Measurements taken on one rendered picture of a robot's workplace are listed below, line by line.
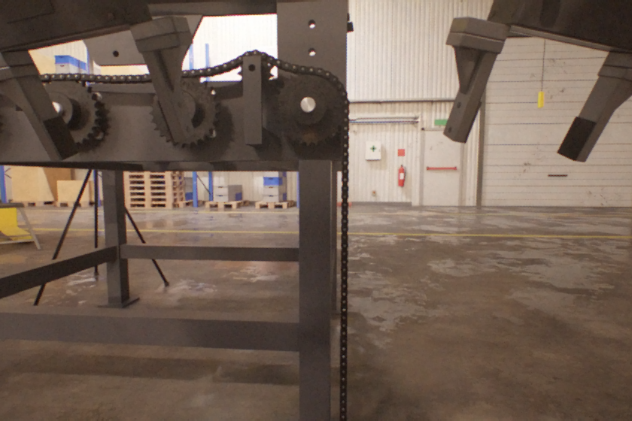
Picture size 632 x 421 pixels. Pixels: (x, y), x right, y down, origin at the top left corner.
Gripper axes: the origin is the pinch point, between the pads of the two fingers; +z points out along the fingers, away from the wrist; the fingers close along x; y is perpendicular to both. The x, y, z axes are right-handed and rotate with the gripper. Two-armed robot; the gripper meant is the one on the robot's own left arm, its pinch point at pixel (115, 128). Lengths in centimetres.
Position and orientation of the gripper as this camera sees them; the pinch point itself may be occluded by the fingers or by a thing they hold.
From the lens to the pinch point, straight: 40.1
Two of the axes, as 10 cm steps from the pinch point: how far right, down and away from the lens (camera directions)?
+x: -9.8, 1.2, 1.4
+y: 0.7, -4.7, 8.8
